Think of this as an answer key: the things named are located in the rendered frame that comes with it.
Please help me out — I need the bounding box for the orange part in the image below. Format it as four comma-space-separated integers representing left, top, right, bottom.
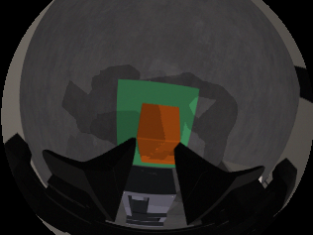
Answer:
137, 104, 180, 165

